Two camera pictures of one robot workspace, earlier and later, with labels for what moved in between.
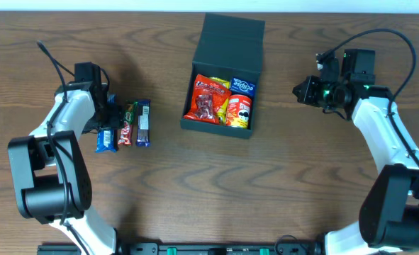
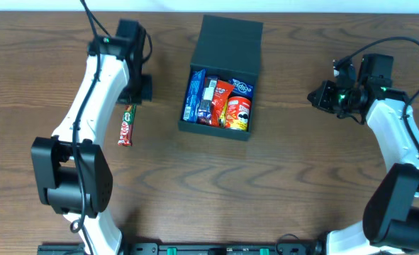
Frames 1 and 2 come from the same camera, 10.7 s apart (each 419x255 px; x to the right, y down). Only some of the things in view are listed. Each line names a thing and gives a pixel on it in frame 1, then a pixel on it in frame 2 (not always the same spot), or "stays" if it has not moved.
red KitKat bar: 125,137 stays
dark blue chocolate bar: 143,139 → 207,100
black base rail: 191,248 stays
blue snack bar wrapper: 105,142 → 195,92
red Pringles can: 239,111 stays
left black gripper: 110,120 → 135,93
